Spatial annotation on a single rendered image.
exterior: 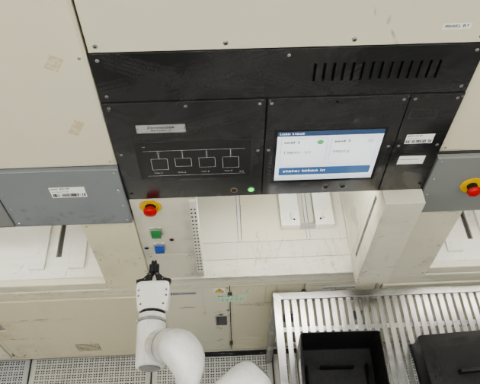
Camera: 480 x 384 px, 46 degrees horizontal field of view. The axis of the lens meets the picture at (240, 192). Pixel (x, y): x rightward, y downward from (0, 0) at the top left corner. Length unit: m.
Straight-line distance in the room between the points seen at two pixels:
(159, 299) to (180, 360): 0.47
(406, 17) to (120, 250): 1.19
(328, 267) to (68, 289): 0.99
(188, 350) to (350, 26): 0.78
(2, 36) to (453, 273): 1.78
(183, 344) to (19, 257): 1.19
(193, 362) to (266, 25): 0.73
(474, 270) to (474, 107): 0.96
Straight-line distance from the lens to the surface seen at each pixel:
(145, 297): 1.73
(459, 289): 2.39
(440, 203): 1.85
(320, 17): 1.23
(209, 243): 2.21
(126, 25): 1.23
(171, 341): 1.30
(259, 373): 1.29
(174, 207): 1.73
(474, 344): 2.20
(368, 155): 1.58
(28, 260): 2.33
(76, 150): 1.54
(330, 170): 1.61
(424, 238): 2.05
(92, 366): 3.01
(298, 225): 2.22
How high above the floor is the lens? 2.77
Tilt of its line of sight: 55 degrees down
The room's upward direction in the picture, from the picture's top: straight up
